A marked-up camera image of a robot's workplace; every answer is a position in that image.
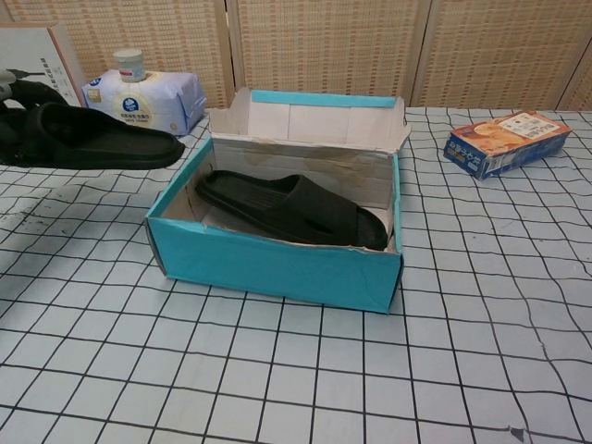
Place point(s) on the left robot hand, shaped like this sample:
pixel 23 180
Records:
pixel 11 134

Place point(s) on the small white jar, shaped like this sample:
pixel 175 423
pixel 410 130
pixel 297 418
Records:
pixel 129 65

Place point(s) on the woven bamboo folding screen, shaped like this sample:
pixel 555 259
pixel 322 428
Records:
pixel 324 46

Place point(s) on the orange blue snack box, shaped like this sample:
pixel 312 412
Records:
pixel 504 139

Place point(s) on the blue white tissue pack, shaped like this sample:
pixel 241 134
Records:
pixel 139 102

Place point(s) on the teal cardboard shoe box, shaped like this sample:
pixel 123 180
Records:
pixel 277 273

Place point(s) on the black slide sandal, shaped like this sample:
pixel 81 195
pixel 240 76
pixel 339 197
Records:
pixel 296 208
pixel 115 148

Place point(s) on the blue checked tablecloth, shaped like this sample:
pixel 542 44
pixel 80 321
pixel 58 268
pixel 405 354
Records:
pixel 416 347

